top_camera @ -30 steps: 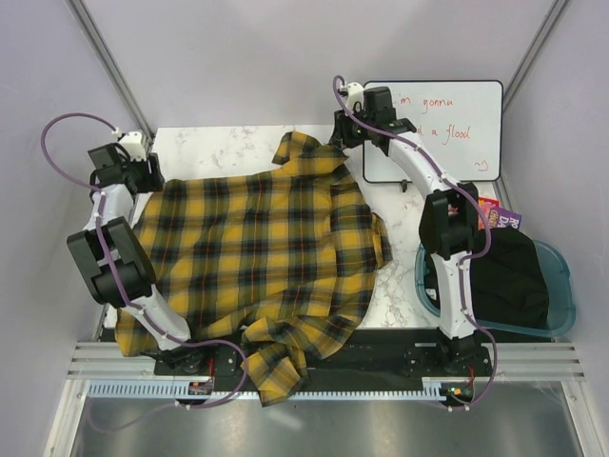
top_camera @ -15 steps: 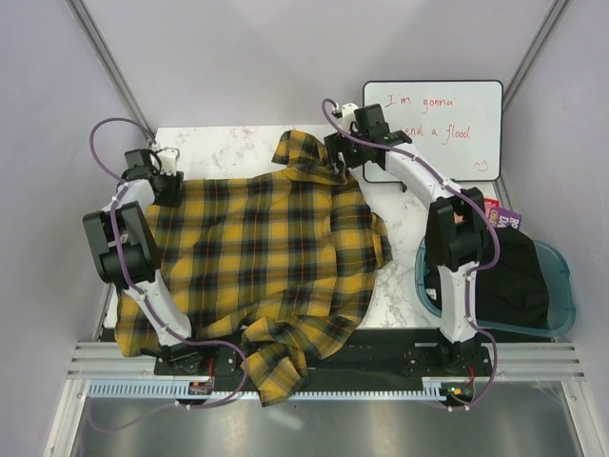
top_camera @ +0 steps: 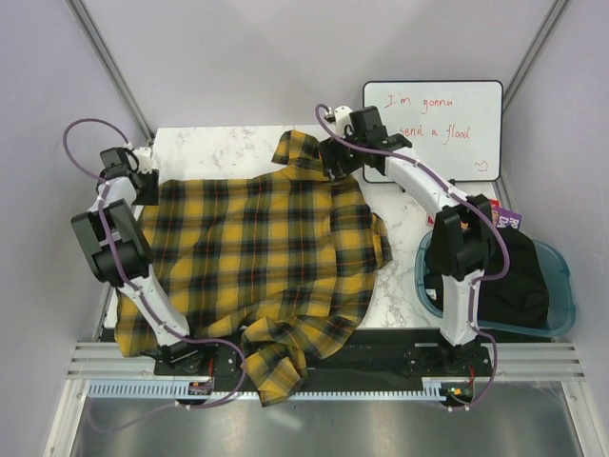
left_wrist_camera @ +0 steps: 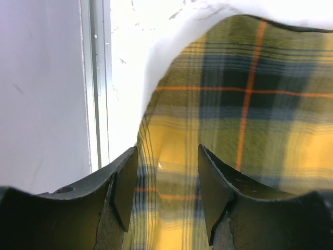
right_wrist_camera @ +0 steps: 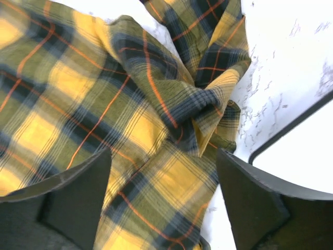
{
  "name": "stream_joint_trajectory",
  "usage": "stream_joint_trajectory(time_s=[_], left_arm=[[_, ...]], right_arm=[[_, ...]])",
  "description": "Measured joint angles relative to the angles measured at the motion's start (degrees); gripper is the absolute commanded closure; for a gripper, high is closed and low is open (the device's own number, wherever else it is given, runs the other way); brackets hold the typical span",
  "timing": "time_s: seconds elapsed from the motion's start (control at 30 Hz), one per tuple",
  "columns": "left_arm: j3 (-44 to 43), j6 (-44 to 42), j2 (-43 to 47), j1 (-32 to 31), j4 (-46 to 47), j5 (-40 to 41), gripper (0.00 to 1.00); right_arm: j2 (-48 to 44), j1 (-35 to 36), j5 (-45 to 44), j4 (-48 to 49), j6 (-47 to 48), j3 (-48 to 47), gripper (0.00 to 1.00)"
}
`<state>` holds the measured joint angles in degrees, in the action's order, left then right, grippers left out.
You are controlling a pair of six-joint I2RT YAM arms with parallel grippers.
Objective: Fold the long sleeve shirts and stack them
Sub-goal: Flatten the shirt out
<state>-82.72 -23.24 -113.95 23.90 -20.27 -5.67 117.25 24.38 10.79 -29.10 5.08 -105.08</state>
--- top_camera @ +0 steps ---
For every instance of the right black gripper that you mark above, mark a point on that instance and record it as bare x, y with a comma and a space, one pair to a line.
330, 149

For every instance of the white dry-erase board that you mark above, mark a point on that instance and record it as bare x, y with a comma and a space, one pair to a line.
454, 125

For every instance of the white slotted cable duct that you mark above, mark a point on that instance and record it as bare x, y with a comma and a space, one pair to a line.
182, 390

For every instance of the black shirt in bin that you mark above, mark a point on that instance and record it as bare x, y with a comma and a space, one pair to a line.
520, 299

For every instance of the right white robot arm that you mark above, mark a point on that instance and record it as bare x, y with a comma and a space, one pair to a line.
461, 243

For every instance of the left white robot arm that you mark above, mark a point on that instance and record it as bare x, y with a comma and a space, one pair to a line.
117, 251

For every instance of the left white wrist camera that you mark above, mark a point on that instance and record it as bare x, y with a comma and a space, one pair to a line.
141, 159

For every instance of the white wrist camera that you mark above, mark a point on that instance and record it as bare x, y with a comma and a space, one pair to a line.
340, 119
141, 159

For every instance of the teal plastic bin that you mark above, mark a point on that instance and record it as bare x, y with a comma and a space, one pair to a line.
562, 311

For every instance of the aluminium frame rails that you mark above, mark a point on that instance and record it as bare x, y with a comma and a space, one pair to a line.
518, 362

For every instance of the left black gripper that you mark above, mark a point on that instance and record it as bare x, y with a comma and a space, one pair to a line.
152, 197

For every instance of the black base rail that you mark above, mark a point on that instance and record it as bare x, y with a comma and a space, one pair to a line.
412, 354

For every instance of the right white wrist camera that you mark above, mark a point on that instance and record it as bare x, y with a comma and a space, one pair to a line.
340, 119

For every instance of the yellow plaid flannel shirt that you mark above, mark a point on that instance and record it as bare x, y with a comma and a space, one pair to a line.
289, 259

